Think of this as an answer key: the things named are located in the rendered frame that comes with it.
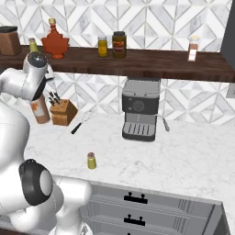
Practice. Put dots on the brown canister with black lid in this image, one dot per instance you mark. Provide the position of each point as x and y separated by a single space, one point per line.
9 41

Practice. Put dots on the grey drawer front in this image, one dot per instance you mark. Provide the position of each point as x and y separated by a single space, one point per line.
171 205
168 225

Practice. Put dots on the grey espresso machine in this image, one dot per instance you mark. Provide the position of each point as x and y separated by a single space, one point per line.
140 104

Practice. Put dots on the red maple leaf syrup bottle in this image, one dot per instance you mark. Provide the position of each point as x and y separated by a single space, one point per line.
55 42

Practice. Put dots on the dark jar with orange label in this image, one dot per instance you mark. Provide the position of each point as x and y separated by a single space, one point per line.
119 46

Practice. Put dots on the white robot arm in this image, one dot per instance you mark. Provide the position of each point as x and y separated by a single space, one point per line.
12 143

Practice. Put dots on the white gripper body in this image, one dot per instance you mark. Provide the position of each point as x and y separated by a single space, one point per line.
50 75

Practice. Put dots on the small green bottle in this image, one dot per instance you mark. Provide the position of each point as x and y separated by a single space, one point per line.
33 46

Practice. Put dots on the wall socket plate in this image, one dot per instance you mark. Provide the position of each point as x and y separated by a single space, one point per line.
231 91

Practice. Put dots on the orange condiment bottle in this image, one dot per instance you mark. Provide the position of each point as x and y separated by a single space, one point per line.
41 111

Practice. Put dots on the wooden knife block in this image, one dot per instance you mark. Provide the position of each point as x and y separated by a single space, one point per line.
63 113

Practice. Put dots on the olive green shaker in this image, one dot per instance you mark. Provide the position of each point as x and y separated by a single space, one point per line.
91 161

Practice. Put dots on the dark wooden shelf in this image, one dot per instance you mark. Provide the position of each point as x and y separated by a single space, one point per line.
137 64

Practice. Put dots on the grey cabinet side panel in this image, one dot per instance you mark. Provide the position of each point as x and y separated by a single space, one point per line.
229 30

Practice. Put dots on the yellow jar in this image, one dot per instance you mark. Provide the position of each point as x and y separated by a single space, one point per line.
102 47

